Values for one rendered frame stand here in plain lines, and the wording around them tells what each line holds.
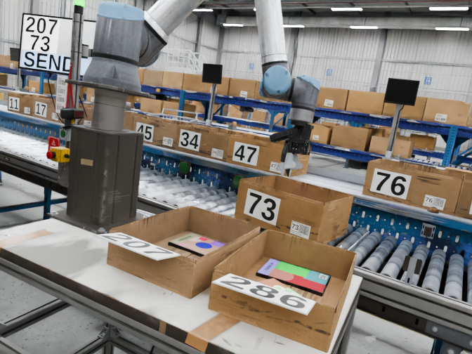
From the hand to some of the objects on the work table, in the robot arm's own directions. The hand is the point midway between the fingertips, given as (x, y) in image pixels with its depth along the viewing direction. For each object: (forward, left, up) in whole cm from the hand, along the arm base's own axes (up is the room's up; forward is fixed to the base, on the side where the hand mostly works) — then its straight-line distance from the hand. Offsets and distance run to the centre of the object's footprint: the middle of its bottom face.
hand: (284, 173), depth 147 cm
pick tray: (-46, +8, -27) cm, 53 cm away
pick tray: (-44, -24, -27) cm, 57 cm away
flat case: (-34, -22, -26) cm, 48 cm away
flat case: (-37, +8, -26) cm, 46 cm away
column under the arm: (-40, +51, -26) cm, 70 cm away
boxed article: (-53, -24, -27) cm, 64 cm away
